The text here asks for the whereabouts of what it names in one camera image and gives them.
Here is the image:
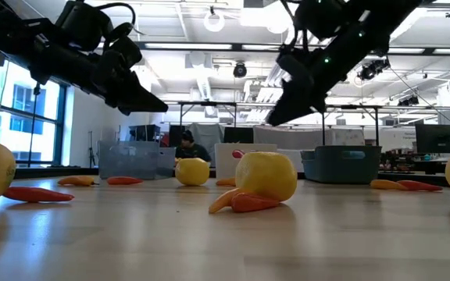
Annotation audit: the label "yellow hanging cable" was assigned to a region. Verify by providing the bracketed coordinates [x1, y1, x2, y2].
[0, 60, 13, 118]

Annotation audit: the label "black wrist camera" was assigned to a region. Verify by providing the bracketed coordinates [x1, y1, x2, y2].
[107, 23, 145, 70]
[276, 52, 316, 93]

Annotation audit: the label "white printed board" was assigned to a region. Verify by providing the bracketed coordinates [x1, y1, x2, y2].
[332, 128, 366, 148]

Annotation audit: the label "large window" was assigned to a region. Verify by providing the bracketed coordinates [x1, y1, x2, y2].
[0, 58, 68, 168]

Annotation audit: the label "grey translucent plastic basket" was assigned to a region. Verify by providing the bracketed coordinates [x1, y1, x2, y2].
[98, 140, 177, 181]

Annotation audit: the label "black ceiling spotlights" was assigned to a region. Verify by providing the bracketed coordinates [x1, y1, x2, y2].
[357, 58, 391, 82]
[397, 94, 420, 107]

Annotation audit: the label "white ceiling ring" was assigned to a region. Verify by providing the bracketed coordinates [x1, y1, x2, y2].
[203, 10, 226, 34]

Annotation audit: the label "black tripod stand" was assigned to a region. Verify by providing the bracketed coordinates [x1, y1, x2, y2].
[27, 80, 42, 168]

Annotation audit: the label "person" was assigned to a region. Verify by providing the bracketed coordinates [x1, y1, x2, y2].
[174, 129, 213, 163]

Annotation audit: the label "silver ventilation duct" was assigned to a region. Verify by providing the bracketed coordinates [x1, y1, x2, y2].
[380, 0, 431, 52]

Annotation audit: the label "orange toy chili pepper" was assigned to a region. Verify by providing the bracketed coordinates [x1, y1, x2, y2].
[57, 175, 97, 187]

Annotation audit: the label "thin tripod stand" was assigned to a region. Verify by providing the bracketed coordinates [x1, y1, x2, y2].
[87, 130, 98, 168]

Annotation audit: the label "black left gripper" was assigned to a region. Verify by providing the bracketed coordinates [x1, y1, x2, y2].
[66, 50, 169, 117]

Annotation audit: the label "dark cluttered desk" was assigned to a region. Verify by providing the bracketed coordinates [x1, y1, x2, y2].
[380, 150, 450, 175]

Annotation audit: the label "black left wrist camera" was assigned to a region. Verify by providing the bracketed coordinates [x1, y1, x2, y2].
[107, 23, 145, 70]

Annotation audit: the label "black metal rack frame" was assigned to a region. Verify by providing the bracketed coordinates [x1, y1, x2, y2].
[320, 104, 380, 148]
[177, 101, 238, 130]

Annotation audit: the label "dark plastic basket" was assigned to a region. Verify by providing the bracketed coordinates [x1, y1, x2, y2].
[299, 145, 383, 185]

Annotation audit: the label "long ceiling light bar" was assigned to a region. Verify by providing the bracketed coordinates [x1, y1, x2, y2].
[134, 41, 450, 55]

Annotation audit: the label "grey fabric cover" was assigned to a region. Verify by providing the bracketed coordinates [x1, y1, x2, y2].
[252, 125, 334, 151]

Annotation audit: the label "white ceiling pipes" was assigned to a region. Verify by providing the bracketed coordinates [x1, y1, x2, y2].
[244, 64, 288, 103]

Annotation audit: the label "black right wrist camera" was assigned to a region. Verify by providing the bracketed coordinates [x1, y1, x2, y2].
[276, 52, 316, 93]

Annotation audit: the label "black ceiling dome camera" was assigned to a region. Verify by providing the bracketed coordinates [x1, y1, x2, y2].
[232, 61, 248, 79]

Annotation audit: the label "red toy chili pepper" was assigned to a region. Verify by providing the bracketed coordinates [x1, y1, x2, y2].
[2, 186, 75, 203]
[230, 192, 281, 214]
[396, 180, 444, 192]
[106, 176, 144, 187]

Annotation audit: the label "black left camera cable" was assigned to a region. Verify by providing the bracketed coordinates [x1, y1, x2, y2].
[94, 2, 138, 36]

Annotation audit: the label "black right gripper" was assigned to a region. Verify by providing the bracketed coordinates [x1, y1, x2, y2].
[266, 48, 353, 126]

